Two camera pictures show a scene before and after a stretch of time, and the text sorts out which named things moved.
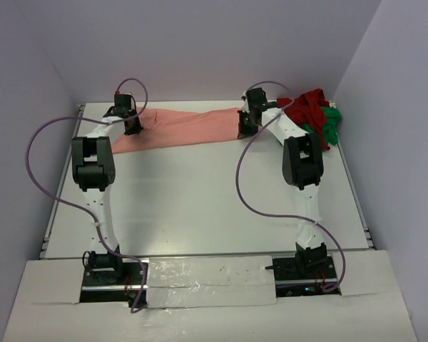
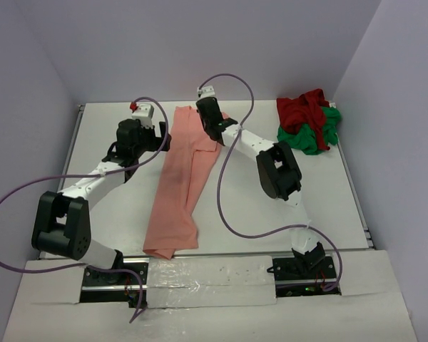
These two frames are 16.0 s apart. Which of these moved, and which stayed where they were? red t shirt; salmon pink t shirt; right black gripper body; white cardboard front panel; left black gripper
Moved: left black gripper; right black gripper body; salmon pink t shirt
Stayed: red t shirt; white cardboard front panel
